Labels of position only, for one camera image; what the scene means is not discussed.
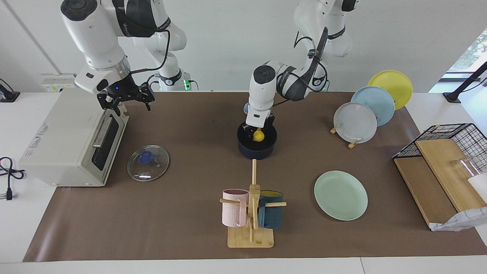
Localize clear glass cup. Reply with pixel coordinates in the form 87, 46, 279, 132
450, 155, 481, 180

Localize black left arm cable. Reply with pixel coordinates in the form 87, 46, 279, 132
293, 26, 330, 94

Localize beige toaster oven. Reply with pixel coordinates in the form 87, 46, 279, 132
18, 88, 130, 187

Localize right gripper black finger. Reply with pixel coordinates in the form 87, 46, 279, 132
110, 97, 127, 116
143, 91, 156, 112

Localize light blue plate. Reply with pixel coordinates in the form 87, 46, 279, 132
350, 86, 396, 127

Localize white wall socket strip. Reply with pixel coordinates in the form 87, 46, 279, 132
40, 73, 77, 93

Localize yellow plate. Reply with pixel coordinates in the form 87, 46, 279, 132
368, 70, 413, 111

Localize dark teal mug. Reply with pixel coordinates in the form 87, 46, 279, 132
258, 190, 284, 229

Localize window with green view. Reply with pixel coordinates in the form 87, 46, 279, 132
444, 27, 487, 76

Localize white cup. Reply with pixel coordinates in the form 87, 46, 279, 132
467, 173, 487, 203

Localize wire and wood shelf rack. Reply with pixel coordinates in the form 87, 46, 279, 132
392, 123, 487, 229

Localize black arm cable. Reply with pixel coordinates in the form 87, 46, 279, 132
129, 28, 172, 75
293, 26, 330, 94

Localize black slanted stand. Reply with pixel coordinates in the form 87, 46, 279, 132
442, 60, 487, 104

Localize dark blue saucepan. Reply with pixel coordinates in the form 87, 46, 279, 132
237, 120, 278, 160

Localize glass lid with blue knob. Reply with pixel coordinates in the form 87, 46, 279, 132
127, 145, 170, 182

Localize green plate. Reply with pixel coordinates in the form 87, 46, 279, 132
314, 170, 369, 221

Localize brown table mat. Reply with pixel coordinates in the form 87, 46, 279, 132
23, 91, 487, 263

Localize grey plate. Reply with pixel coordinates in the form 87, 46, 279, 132
333, 102, 378, 144

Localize pink mug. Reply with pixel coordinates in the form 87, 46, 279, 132
222, 189, 250, 228

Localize black clamp base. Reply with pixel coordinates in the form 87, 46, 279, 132
0, 78, 21, 103

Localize black power cable with plug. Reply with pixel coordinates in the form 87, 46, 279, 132
0, 156, 25, 201

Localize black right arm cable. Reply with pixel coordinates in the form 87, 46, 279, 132
129, 28, 172, 75

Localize white checked cloth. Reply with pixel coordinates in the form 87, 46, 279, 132
430, 206, 487, 232

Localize wooden mug tree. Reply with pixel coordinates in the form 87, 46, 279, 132
220, 159, 287, 249

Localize wooden plate rack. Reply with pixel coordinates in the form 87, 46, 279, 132
329, 121, 362, 150

